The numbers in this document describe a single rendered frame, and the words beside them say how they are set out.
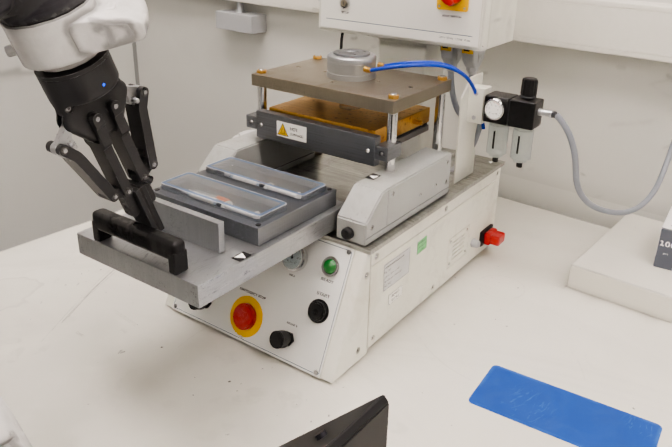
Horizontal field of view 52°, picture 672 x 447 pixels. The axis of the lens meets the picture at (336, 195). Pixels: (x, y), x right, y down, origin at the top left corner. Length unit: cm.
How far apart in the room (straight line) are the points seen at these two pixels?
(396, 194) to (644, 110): 66
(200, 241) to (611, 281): 71
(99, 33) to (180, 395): 51
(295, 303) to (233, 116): 126
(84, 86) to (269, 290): 45
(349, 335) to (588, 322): 42
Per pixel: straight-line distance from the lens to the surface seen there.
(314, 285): 98
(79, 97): 73
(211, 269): 81
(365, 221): 93
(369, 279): 97
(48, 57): 70
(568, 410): 100
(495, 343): 110
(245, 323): 105
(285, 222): 89
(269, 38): 201
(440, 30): 117
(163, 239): 80
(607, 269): 128
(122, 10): 71
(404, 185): 100
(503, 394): 100
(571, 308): 123
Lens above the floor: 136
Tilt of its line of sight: 23 degrees down
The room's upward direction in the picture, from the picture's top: 1 degrees clockwise
